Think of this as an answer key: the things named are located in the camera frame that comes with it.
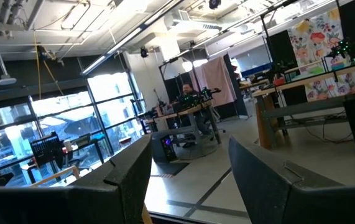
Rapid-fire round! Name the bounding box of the yellow hanging cable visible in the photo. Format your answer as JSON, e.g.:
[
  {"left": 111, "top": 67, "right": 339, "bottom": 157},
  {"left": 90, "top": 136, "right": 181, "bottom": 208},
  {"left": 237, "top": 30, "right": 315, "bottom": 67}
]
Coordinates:
[{"left": 32, "top": 30, "right": 41, "bottom": 100}]

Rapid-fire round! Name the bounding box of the black divider panel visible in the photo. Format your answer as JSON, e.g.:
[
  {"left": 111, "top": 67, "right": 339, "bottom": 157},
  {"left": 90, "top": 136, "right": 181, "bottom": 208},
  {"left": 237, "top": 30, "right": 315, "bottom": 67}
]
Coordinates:
[{"left": 223, "top": 53, "right": 249, "bottom": 119}]

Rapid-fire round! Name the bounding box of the black keyboard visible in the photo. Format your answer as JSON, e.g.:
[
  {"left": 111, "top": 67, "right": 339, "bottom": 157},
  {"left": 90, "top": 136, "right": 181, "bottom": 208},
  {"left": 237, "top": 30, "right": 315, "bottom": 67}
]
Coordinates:
[{"left": 29, "top": 131, "right": 63, "bottom": 169}]

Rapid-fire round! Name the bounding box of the wooden worktable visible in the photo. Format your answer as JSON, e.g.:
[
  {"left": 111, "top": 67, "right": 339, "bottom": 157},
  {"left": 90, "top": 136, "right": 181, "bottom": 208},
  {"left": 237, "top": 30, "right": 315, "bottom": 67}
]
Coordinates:
[
  {"left": 142, "top": 99, "right": 223, "bottom": 153},
  {"left": 251, "top": 58, "right": 355, "bottom": 151}
]

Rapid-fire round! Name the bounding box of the dark floor mat striped edge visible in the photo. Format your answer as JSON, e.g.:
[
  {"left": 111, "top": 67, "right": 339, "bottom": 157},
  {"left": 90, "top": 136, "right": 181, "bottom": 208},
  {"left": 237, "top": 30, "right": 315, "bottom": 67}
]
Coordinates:
[{"left": 150, "top": 161, "right": 191, "bottom": 179}]

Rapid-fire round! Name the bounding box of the floral curtain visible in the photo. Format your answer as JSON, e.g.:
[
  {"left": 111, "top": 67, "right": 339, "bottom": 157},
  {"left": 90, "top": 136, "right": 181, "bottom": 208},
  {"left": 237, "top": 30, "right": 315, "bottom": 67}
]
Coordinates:
[{"left": 287, "top": 7, "right": 355, "bottom": 102}]

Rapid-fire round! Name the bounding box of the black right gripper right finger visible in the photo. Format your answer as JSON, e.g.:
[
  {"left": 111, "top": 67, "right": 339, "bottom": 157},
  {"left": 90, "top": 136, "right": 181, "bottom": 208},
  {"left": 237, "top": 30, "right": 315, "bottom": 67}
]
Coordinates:
[{"left": 228, "top": 136, "right": 355, "bottom": 224}]

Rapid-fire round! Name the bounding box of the white air duct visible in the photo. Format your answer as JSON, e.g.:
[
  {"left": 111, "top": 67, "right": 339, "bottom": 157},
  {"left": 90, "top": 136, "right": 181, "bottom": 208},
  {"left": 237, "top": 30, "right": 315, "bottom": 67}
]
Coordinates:
[{"left": 164, "top": 11, "right": 223, "bottom": 34}]

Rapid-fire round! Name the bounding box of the ceiling light strip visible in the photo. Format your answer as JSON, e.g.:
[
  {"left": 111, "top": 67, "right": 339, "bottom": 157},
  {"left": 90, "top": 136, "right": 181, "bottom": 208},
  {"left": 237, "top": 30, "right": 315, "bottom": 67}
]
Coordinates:
[{"left": 80, "top": 26, "right": 145, "bottom": 77}]

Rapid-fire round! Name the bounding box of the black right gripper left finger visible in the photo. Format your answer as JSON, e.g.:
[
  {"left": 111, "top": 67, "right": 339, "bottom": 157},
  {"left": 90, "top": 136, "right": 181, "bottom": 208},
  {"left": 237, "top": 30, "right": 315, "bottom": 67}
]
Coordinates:
[{"left": 0, "top": 135, "right": 153, "bottom": 224}]

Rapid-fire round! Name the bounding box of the black computer tower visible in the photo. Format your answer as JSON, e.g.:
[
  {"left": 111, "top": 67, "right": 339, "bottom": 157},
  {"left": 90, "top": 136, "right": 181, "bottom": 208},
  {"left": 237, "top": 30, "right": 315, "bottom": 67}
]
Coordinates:
[{"left": 151, "top": 130, "right": 178, "bottom": 164}]

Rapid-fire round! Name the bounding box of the pink curtain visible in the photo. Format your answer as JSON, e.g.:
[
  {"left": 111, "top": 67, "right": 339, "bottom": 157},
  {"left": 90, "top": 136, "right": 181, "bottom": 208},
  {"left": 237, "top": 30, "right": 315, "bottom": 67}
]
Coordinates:
[{"left": 189, "top": 55, "right": 237, "bottom": 108}]

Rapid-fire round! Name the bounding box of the white pendant lamp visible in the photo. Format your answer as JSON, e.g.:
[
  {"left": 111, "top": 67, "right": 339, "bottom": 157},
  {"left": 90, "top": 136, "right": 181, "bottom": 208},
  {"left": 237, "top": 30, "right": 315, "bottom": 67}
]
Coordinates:
[{"left": 0, "top": 40, "right": 17, "bottom": 86}]

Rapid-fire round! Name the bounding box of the person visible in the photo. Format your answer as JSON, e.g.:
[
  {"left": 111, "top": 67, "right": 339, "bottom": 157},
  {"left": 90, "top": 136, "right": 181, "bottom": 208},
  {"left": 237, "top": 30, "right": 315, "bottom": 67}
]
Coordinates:
[{"left": 180, "top": 82, "right": 212, "bottom": 147}]

